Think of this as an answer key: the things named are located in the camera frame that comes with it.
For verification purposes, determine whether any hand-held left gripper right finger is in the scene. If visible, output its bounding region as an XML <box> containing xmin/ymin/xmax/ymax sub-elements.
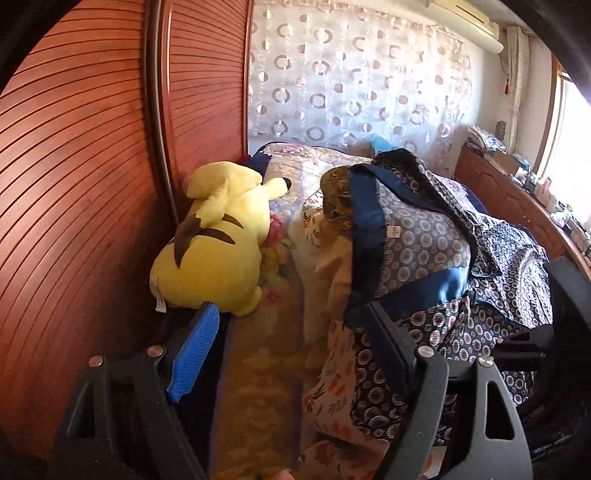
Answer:
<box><xmin>367</xmin><ymin>300</ymin><xmax>532</xmax><ymax>480</ymax></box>

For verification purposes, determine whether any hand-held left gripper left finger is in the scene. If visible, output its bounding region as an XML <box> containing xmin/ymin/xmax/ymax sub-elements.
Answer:
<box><xmin>50</xmin><ymin>301</ymin><xmax>221</xmax><ymax>480</ymax></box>

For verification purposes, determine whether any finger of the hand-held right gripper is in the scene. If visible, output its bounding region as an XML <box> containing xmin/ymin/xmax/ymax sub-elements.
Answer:
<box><xmin>496</xmin><ymin>324</ymin><xmax>555</xmax><ymax>367</ymax></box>
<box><xmin>546</xmin><ymin>256</ymin><xmax>591</xmax><ymax>333</ymax></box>

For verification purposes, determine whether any white orange-print cloth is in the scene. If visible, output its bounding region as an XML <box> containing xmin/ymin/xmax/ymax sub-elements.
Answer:
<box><xmin>288</xmin><ymin>198</ymin><xmax>444</xmax><ymax>480</ymax></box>

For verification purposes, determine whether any dark circle-patterned garment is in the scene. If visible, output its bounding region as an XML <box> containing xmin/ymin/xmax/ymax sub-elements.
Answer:
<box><xmin>321</xmin><ymin>148</ymin><xmax>571</xmax><ymax>446</ymax></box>

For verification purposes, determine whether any cream garment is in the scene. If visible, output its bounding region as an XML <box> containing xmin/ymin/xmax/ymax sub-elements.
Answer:
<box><xmin>314</xmin><ymin>217</ymin><xmax>356</xmax><ymax>370</ymax></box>

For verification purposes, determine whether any yellow plush toy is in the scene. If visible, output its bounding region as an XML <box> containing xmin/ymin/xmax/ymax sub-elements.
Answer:
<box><xmin>150</xmin><ymin>161</ymin><xmax>293</xmax><ymax>317</ymax></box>

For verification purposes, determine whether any long wooden cabinet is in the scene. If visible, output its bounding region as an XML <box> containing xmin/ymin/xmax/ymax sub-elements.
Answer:
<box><xmin>455</xmin><ymin>143</ymin><xmax>591</xmax><ymax>282</ymax></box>

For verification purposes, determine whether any window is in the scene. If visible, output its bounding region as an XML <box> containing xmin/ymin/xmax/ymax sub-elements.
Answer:
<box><xmin>545</xmin><ymin>55</ymin><xmax>591</xmax><ymax>217</ymax></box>

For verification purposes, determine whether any cardboard box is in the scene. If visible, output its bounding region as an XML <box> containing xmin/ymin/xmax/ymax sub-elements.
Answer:
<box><xmin>489</xmin><ymin>150</ymin><xmax>520</xmax><ymax>176</ymax></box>

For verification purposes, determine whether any stack of folded cloths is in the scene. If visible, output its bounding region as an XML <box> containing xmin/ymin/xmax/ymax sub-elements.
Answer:
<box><xmin>466</xmin><ymin>124</ymin><xmax>506</xmax><ymax>151</ymax></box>

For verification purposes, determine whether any wooden louvered wardrobe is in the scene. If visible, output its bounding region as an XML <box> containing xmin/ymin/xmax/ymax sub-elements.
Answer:
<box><xmin>0</xmin><ymin>0</ymin><xmax>254</xmax><ymax>462</ymax></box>

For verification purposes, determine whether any tied white window curtain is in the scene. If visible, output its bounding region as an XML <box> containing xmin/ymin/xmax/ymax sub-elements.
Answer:
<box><xmin>503</xmin><ymin>25</ymin><xmax>532</xmax><ymax>153</ymax></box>

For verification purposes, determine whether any circle-patterned sheer curtain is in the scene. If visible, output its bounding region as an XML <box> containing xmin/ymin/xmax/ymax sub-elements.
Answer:
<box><xmin>247</xmin><ymin>0</ymin><xmax>472</xmax><ymax>162</ymax></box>

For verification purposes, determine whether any wall air conditioner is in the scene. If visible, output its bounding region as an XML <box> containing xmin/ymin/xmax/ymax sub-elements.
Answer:
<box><xmin>427</xmin><ymin>0</ymin><xmax>505</xmax><ymax>54</ymax></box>

